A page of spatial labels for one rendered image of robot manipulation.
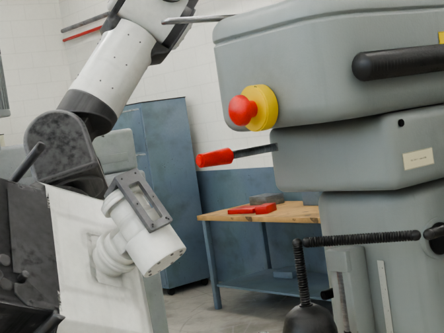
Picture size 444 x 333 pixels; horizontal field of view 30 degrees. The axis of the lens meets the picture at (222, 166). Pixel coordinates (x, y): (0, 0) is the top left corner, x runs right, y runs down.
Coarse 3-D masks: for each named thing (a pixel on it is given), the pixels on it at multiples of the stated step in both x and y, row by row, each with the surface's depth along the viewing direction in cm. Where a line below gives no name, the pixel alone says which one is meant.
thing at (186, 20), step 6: (168, 18) 111; (174, 18) 111; (180, 18) 112; (186, 18) 113; (192, 18) 113; (198, 18) 114; (204, 18) 114; (210, 18) 115; (216, 18) 116; (222, 18) 116
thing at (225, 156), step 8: (272, 144) 121; (208, 152) 114; (216, 152) 114; (224, 152) 115; (232, 152) 116; (240, 152) 117; (248, 152) 118; (256, 152) 119; (264, 152) 120; (200, 160) 113; (208, 160) 113; (216, 160) 114; (224, 160) 115; (232, 160) 116
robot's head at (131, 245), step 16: (112, 208) 108; (128, 208) 107; (144, 208) 107; (128, 224) 106; (112, 240) 109; (128, 240) 107; (144, 240) 105; (160, 240) 105; (176, 240) 106; (112, 256) 109; (128, 256) 110; (144, 256) 105; (160, 256) 104; (176, 256) 108; (144, 272) 106
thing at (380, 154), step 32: (288, 128) 120; (320, 128) 114; (352, 128) 109; (384, 128) 105; (416, 128) 108; (288, 160) 120; (320, 160) 115; (352, 160) 110; (384, 160) 106; (416, 160) 107
